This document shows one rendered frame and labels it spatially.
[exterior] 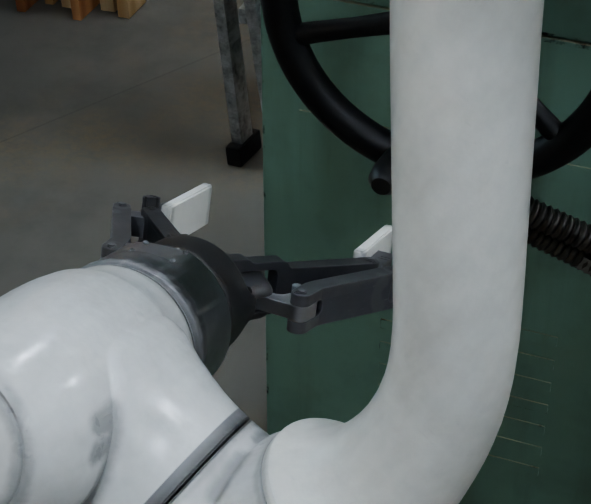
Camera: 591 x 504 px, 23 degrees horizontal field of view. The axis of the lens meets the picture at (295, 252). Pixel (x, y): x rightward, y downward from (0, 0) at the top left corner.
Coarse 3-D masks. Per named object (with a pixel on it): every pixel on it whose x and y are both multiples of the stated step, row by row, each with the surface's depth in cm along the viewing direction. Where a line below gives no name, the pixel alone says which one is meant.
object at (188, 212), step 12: (192, 192) 101; (204, 192) 102; (168, 204) 97; (180, 204) 98; (192, 204) 100; (204, 204) 102; (168, 216) 97; (180, 216) 99; (192, 216) 101; (204, 216) 103; (180, 228) 99; (192, 228) 101
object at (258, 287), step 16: (160, 240) 84; (176, 240) 83; (192, 240) 84; (208, 256) 82; (224, 256) 83; (224, 272) 82; (240, 272) 87; (256, 272) 88; (224, 288) 82; (240, 288) 83; (256, 288) 85; (240, 304) 83; (240, 320) 84
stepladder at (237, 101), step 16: (224, 0) 219; (256, 0) 216; (224, 16) 221; (240, 16) 222; (256, 16) 217; (224, 32) 222; (256, 32) 219; (224, 48) 224; (240, 48) 227; (256, 48) 221; (224, 64) 226; (240, 64) 228; (256, 64) 222; (224, 80) 228; (240, 80) 229; (240, 96) 230; (240, 112) 231; (240, 128) 232; (240, 144) 233; (256, 144) 237; (240, 160) 233
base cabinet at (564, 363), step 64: (320, 0) 130; (320, 64) 134; (384, 64) 131; (576, 64) 124; (320, 128) 137; (320, 192) 142; (576, 192) 131; (320, 256) 147; (384, 320) 148; (576, 320) 139; (320, 384) 157; (512, 384) 147; (576, 384) 144; (512, 448) 152; (576, 448) 149
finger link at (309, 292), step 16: (368, 272) 90; (384, 272) 90; (304, 288) 86; (320, 288) 86; (336, 288) 87; (352, 288) 88; (368, 288) 89; (384, 288) 90; (304, 304) 85; (320, 304) 87; (336, 304) 88; (352, 304) 89; (368, 304) 90; (384, 304) 91; (288, 320) 85; (320, 320) 87; (336, 320) 88
